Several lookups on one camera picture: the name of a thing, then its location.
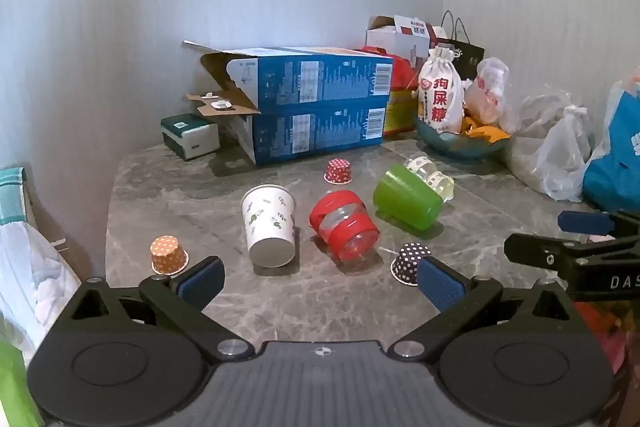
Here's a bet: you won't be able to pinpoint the small green and white box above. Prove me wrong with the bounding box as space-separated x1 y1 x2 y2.
160 113 221 161

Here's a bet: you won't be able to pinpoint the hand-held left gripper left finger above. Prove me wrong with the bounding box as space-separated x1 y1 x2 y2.
65 255 252 362

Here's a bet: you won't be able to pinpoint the purple polka dot paper cup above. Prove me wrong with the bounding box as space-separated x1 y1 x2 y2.
390 243 434 286

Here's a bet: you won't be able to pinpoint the orange snack packets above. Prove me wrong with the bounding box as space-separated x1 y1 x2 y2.
460 108 512 144

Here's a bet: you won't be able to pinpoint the blue cardboard box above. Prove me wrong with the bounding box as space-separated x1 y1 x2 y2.
230 96 390 166

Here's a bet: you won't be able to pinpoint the blue bag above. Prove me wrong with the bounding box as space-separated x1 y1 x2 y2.
582 69 640 214

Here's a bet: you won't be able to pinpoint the red and yellow box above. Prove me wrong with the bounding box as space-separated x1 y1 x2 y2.
361 46 423 138

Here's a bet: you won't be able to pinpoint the blue-green bowl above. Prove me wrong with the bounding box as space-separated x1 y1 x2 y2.
414 117 508 160

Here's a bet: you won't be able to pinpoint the glass cup with red bands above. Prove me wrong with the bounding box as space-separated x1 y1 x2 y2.
308 190 381 264

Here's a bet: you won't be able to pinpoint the blue cardboard box open flap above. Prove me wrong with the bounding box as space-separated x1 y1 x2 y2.
182 40 396 116

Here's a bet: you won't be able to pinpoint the red and pink object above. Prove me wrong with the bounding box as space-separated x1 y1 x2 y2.
575 301 632 375

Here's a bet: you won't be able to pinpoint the green plastic cup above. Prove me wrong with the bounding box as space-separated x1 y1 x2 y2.
372 163 445 231

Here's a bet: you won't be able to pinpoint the white paper cup green print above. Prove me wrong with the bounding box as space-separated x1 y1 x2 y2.
241 184 298 269

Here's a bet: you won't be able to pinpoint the white plastic bag red print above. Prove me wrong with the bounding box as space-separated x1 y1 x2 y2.
464 57 512 126

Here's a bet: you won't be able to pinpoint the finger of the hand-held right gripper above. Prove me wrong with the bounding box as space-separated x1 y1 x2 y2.
503 232 583 280
557 208 640 239

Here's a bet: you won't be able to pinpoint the white carton box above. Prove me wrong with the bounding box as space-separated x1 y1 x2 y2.
365 14 447 58

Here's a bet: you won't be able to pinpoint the clear plastic bag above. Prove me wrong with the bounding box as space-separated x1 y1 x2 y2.
502 91 596 202

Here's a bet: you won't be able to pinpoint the small clear labelled jar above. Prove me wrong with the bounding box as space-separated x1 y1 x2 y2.
403 154 456 202

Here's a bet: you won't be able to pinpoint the orange polka dot paper cup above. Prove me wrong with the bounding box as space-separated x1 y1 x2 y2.
149 235 189 276

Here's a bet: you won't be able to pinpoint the green object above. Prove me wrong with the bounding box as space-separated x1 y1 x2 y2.
0 339 43 427

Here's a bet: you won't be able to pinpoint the white cloth pouch red print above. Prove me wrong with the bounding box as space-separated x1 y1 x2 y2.
417 46 465 134

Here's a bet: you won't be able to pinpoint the red polka dot paper cup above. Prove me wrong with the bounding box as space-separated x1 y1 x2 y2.
324 158 352 184

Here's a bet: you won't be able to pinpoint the black paper bag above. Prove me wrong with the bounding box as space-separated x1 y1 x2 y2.
431 10 486 80

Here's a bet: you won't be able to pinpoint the white plastic bag left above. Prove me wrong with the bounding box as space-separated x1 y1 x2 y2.
0 219 82 350

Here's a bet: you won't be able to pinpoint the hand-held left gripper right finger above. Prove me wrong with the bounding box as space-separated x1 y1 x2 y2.
391 255 576 362

